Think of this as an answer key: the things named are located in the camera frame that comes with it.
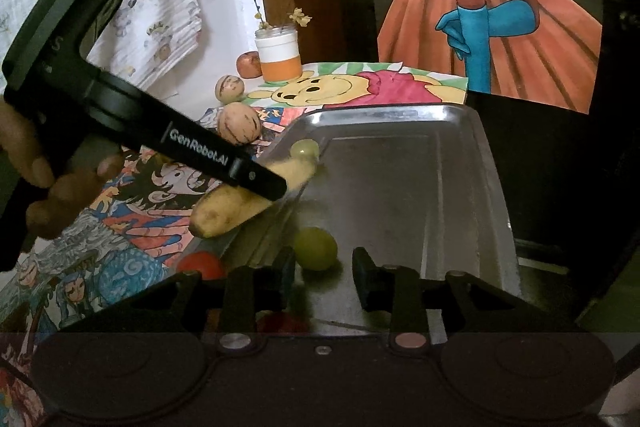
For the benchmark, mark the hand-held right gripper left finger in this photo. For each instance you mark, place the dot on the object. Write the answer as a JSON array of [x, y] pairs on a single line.
[[286, 269]]

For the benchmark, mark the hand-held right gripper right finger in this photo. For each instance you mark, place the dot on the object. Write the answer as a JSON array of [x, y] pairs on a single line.
[[362, 278]]

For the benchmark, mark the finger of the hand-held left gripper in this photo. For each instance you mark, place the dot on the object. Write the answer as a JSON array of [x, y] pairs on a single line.
[[260, 182]]

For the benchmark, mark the green grape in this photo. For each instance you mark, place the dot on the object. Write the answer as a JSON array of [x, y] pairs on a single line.
[[305, 149], [315, 248]]

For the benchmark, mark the spotted banana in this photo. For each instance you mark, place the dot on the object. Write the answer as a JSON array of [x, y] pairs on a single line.
[[220, 214]]

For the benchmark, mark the red cherry tomato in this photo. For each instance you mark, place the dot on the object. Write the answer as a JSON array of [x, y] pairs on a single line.
[[200, 266], [285, 323]]

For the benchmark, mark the large striped pepino melon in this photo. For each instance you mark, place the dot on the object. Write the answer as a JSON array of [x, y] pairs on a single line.
[[239, 123]]

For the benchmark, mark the metal tray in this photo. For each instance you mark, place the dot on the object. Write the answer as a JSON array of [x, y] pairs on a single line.
[[400, 187]]

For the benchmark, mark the small striped pepino melon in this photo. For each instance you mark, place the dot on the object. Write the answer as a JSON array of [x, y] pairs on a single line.
[[229, 88]]

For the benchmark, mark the person's left forearm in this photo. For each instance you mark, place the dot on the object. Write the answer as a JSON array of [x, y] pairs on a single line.
[[12, 237]]

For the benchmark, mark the person's left hand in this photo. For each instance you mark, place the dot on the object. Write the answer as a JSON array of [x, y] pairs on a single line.
[[25, 152]]

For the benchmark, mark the yellow bear drawing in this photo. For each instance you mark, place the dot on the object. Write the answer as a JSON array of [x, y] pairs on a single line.
[[325, 89]]

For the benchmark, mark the red apple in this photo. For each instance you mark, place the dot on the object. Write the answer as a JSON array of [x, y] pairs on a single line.
[[248, 65]]

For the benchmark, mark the white and orange jar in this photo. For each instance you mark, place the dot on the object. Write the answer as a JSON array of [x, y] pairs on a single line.
[[277, 57]]

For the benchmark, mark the wall poster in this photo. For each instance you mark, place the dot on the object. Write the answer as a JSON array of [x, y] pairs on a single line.
[[425, 32]]

